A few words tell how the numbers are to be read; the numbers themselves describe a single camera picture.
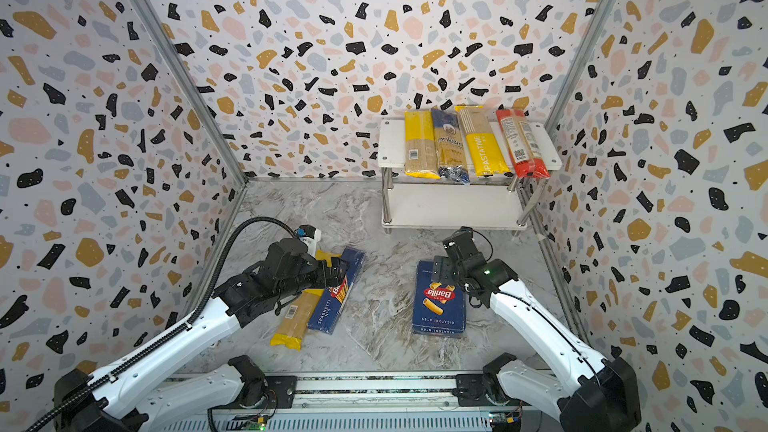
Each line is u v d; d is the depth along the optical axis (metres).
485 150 0.78
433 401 0.73
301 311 0.85
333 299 0.86
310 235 0.68
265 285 0.56
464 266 0.60
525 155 0.76
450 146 0.78
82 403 0.40
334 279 0.67
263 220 0.62
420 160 0.76
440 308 0.82
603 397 0.38
